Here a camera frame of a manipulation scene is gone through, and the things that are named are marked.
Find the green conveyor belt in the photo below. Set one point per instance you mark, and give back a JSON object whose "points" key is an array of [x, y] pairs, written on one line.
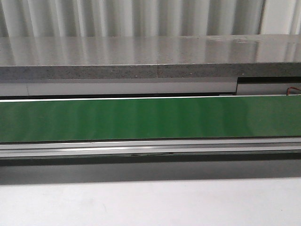
{"points": [[149, 118]]}

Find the grey stone counter slab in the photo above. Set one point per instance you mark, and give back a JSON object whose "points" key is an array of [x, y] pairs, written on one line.
{"points": [[70, 58]]}

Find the white pleated curtain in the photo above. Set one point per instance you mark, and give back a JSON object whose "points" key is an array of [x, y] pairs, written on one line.
{"points": [[138, 18]]}

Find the aluminium conveyor front rail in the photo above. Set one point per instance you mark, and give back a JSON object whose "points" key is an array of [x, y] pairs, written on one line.
{"points": [[146, 151]]}

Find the grey metal rear rail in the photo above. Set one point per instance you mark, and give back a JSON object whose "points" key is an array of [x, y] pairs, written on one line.
{"points": [[142, 87]]}

